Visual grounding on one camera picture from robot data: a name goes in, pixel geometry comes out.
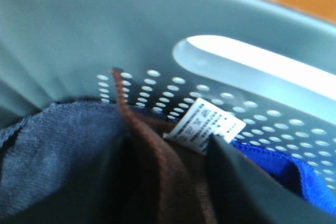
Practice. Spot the brown towel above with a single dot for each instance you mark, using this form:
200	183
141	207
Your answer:
173	177

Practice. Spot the grey perforated laundry basket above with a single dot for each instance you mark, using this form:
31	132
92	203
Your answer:
267	65

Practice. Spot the white care label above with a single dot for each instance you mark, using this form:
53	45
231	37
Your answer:
200	122

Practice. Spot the grey-blue towel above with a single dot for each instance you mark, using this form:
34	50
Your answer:
63	165

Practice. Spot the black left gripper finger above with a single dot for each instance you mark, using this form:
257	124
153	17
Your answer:
244	193

